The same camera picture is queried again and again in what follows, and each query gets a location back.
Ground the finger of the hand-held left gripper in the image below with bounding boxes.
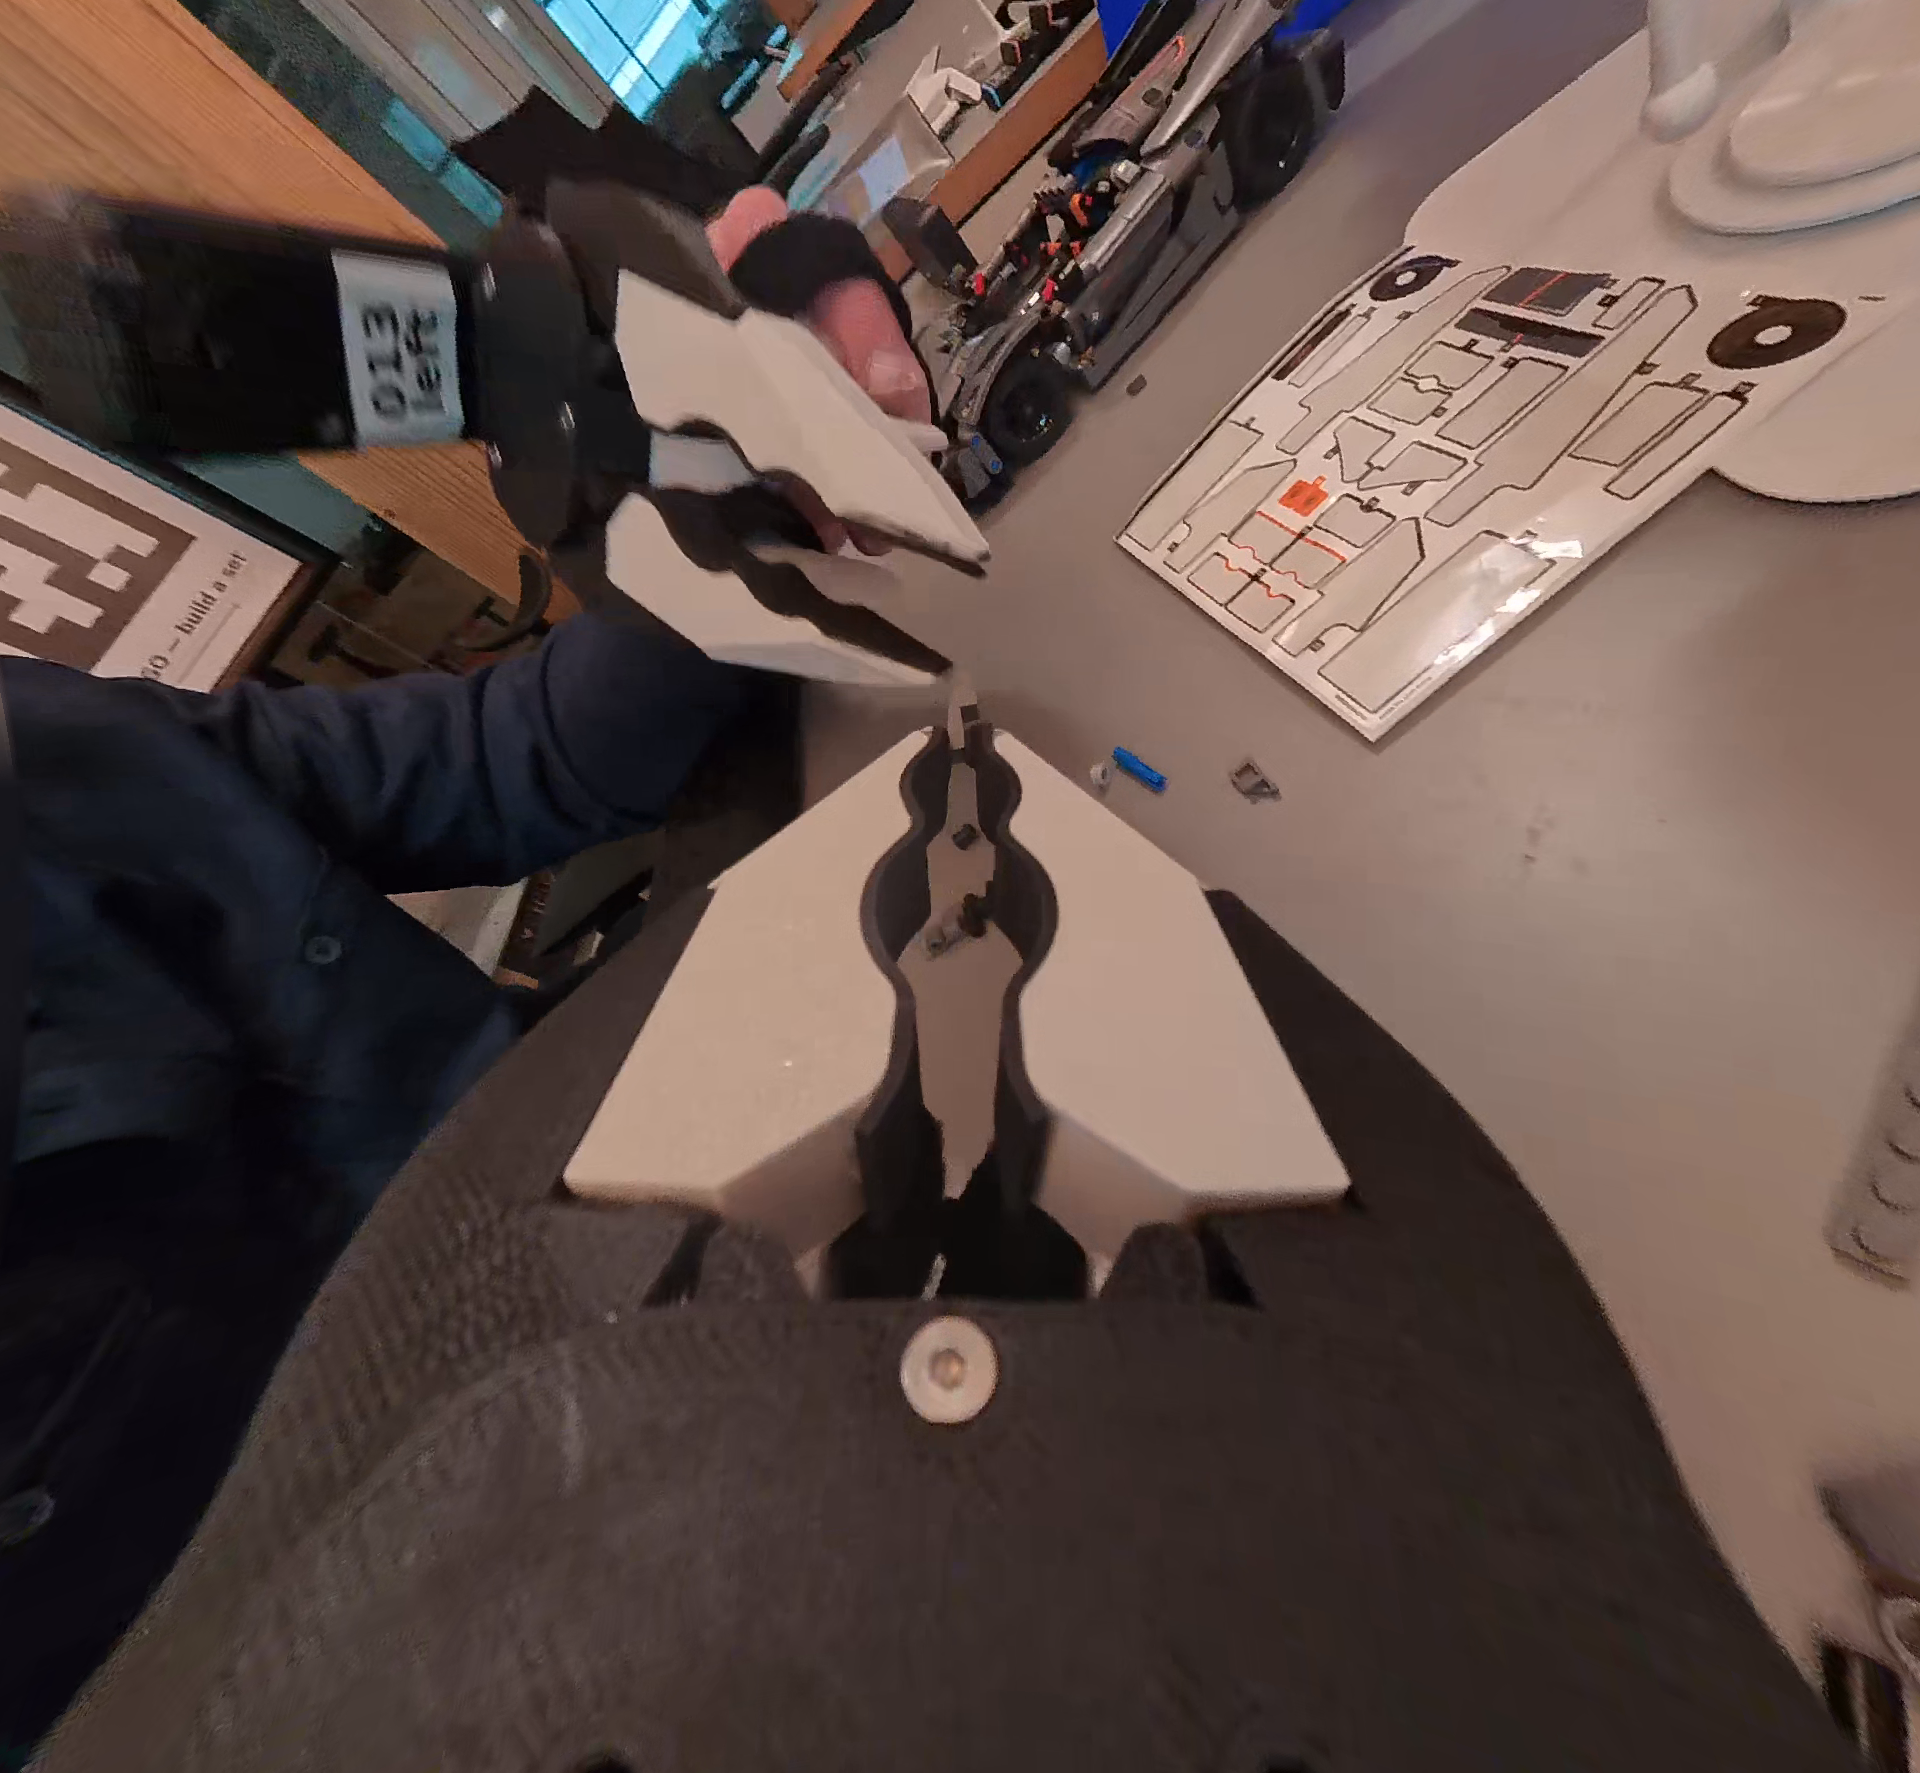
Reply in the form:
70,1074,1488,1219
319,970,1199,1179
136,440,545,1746
613,269,994,576
602,436,958,690

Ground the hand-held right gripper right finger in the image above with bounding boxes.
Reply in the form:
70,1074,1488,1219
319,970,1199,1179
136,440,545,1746
966,728,1353,1298

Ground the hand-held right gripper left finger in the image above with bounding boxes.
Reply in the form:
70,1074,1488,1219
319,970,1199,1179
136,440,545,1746
562,728,962,1295

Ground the grey lego race car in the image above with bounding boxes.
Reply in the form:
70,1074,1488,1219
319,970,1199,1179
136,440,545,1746
884,0,1353,514

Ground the person's left hand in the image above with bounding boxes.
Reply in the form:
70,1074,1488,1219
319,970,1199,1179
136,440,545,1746
705,185,944,440

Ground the framed marker sign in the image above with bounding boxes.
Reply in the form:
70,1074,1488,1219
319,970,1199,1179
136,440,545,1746
0,397,340,686

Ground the wooden table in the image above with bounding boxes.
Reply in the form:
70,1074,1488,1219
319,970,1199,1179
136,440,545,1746
0,0,586,621

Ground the sticker sheet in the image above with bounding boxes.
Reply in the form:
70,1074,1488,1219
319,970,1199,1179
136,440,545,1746
1117,246,1891,743

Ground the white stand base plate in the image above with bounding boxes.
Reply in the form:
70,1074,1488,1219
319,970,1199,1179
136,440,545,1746
1401,0,1920,502

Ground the white round mount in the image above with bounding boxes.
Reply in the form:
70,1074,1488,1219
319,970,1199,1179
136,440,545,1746
1664,0,1920,238

